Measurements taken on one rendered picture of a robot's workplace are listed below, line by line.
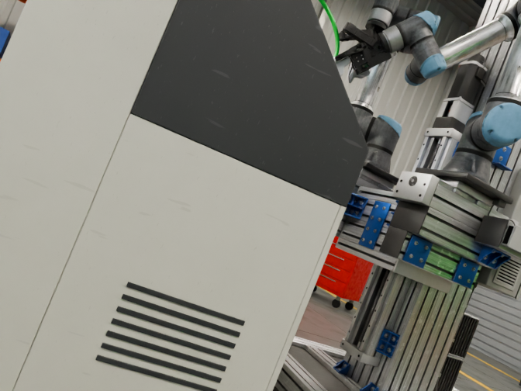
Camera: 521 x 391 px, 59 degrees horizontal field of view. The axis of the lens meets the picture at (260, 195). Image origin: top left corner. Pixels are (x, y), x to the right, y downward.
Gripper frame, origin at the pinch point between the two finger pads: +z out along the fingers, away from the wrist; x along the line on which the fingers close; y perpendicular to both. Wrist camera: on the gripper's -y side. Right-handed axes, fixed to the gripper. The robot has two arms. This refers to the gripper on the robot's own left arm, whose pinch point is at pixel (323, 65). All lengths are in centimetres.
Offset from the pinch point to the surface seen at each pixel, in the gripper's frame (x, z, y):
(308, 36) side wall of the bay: -35.5, 2.8, -4.2
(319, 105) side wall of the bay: -35.8, 7.3, 12.1
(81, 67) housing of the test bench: -55, 51, -17
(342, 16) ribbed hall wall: 778, -118, -148
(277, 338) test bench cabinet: -44, 40, 61
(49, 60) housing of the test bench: -58, 56, -20
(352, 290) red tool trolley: 377, 49, 210
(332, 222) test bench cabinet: -37, 16, 41
